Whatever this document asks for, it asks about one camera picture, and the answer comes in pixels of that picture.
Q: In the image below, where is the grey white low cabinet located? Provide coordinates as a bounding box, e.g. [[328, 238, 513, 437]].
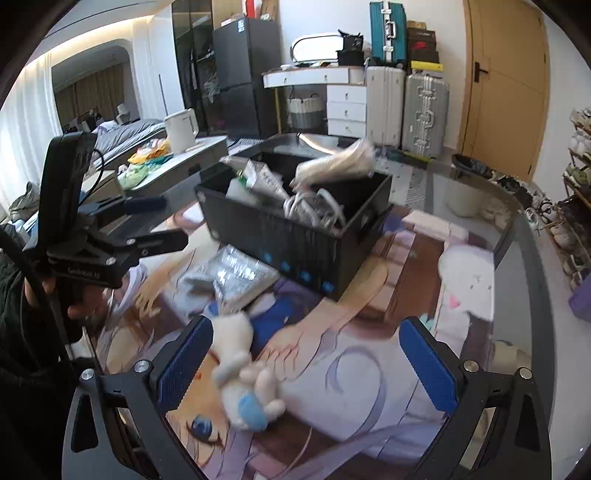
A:
[[117, 135, 229, 195]]

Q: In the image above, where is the printed cartoon desk mat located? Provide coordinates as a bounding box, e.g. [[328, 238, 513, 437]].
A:
[[97, 203, 497, 480]]

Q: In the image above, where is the dark glass cabinet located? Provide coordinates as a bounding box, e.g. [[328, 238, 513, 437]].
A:
[[172, 0, 218, 137]]

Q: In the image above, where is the beige slipper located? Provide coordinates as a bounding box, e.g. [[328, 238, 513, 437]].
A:
[[492, 340, 532, 374]]

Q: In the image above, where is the white trash bin black liner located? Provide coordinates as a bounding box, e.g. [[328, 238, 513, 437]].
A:
[[451, 154, 495, 217]]

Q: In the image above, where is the white bubble wrap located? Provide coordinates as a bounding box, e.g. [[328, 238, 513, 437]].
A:
[[225, 176, 259, 205]]

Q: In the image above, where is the white cable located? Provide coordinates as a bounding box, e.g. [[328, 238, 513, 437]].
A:
[[283, 190, 348, 230]]

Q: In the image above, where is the wooden door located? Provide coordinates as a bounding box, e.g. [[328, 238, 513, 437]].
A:
[[457, 0, 550, 185]]

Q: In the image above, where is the grey white laundry basket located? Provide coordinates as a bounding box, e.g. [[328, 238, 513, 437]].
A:
[[286, 93, 322, 131]]

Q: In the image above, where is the white curtain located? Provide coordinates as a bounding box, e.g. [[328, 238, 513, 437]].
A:
[[0, 51, 61, 204]]

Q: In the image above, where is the silver suitcase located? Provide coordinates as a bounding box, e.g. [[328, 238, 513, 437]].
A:
[[402, 73, 450, 158]]

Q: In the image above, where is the teal suitcase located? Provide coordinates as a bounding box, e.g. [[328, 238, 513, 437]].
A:
[[369, 1, 408, 65]]

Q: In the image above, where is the patterned floor rug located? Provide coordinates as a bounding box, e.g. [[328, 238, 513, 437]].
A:
[[402, 164, 430, 208]]

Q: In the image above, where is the clear zip bag beige item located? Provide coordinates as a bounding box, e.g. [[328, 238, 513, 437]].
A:
[[294, 137, 378, 190]]

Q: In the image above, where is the purple cloth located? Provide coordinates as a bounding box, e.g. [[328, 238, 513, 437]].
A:
[[568, 258, 591, 319]]

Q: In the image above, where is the dark grey refrigerator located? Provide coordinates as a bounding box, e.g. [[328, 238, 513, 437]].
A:
[[212, 17, 283, 139]]

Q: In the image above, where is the silver printed packet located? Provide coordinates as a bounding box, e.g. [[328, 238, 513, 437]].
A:
[[182, 244, 280, 315]]

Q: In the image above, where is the brown curtain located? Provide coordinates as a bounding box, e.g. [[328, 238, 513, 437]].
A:
[[55, 69, 127, 123]]

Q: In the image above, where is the wooden shoe rack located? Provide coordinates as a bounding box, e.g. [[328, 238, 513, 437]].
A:
[[554, 108, 591, 287]]

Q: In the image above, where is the person's left hand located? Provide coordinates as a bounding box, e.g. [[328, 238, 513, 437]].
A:
[[23, 277, 114, 342]]

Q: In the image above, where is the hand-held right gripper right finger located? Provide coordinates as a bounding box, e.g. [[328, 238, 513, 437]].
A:
[[398, 316, 555, 480]]

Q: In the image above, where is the white dressing table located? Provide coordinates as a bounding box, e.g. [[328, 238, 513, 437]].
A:
[[262, 66, 368, 139]]

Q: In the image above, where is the collection of shoes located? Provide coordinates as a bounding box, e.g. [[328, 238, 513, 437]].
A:
[[480, 108, 591, 291]]

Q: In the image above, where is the white blue plush toy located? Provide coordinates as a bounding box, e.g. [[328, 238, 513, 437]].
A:
[[210, 311, 287, 432]]

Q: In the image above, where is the white suitcase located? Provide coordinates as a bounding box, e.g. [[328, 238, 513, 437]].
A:
[[366, 65, 407, 146]]

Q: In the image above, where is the white green tube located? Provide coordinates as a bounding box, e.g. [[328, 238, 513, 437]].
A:
[[239, 159, 288, 205]]

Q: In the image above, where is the black bag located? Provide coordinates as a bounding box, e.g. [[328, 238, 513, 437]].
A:
[[336, 30, 365, 68]]

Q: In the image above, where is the person's left forearm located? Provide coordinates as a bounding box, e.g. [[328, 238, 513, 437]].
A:
[[0, 256, 93, 480]]

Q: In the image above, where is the bed with grey blanket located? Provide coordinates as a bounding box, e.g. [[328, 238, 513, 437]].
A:
[[92, 117, 167, 160]]

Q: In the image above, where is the black cardboard box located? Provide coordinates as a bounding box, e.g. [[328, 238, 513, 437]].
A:
[[194, 134, 393, 303]]

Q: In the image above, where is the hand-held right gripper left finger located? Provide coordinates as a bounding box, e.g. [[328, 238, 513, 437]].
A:
[[62, 315, 214, 480]]

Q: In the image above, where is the white electric kettle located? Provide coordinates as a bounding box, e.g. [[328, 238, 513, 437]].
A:
[[165, 108, 199, 154]]

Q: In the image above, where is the pile of colourful snack packets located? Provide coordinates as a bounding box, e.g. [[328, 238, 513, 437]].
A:
[[117, 138, 171, 190]]

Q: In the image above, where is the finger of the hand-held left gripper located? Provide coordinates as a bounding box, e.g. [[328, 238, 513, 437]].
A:
[[81, 195, 168, 225], [99, 229, 190, 269]]

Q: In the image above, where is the oval mirror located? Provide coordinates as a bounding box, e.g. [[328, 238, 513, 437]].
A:
[[290, 33, 345, 64]]

